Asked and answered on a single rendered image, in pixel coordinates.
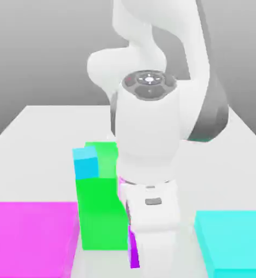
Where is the large cyan box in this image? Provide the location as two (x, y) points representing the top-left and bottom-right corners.
(193, 210), (256, 278)

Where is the large green box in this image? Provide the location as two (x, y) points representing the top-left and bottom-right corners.
(75, 141), (129, 251)

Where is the large magenta box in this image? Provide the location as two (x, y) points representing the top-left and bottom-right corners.
(0, 201), (80, 278)

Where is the small blue cube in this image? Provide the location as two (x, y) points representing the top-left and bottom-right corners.
(72, 146), (99, 181)

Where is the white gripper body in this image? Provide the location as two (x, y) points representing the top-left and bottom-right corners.
(133, 226), (179, 278)

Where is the small purple cube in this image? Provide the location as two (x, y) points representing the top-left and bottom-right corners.
(127, 225), (141, 269)

